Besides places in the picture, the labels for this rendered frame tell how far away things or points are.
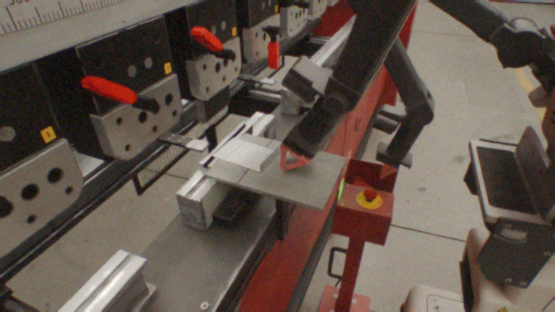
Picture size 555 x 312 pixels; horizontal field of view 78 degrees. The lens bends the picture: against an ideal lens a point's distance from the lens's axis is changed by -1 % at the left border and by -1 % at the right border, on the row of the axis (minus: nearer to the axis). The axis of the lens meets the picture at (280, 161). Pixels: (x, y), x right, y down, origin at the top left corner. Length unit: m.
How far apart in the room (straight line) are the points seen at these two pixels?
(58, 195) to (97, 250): 1.65
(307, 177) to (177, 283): 0.33
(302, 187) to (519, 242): 0.39
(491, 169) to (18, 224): 0.77
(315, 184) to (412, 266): 1.28
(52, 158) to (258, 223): 0.49
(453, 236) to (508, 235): 1.45
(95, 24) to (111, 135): 0.13
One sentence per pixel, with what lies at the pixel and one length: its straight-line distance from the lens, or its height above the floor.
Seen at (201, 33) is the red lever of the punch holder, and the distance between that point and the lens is 0.55.
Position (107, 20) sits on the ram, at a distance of 0.47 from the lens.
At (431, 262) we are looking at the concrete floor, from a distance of 1.98.
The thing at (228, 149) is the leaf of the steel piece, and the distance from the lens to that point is 0.81.
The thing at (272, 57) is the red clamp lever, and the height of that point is 1.18.
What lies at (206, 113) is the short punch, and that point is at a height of 1.12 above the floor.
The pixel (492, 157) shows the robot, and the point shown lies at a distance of 0.84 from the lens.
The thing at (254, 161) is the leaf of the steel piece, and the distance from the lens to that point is 0.77.
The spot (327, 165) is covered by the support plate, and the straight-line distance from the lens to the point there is 0.76.
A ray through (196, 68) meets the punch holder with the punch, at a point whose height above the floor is 1.24.
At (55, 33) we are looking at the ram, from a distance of 0.43.
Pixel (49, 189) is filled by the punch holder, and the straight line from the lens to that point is 0.45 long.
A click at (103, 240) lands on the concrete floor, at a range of 2.14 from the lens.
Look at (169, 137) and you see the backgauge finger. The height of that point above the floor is 1.01.
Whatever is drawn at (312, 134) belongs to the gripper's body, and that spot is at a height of 1.12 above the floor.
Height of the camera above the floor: 1.46
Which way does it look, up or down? 37 degrees down
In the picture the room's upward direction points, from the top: straight up
